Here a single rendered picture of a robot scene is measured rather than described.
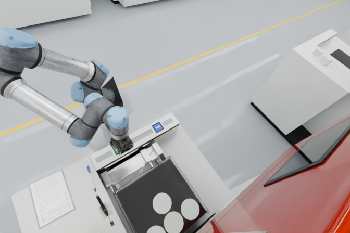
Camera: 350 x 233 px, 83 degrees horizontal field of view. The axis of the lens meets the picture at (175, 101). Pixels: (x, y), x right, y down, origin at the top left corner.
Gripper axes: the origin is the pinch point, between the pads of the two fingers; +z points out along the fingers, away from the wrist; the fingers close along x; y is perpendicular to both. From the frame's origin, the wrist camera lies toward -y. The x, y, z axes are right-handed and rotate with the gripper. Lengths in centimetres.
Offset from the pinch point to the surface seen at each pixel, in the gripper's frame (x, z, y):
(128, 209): -10.2, 16.4, 25.5
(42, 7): 25, 76, -259
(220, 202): 34, 25, 53
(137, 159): 6.9, 18.4, 5.9
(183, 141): 40.0, 24.5, 11.1
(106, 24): 100, 106, -233
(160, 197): 6.0, 16.5, 30.6
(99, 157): -10.3, 10.8, -4.8
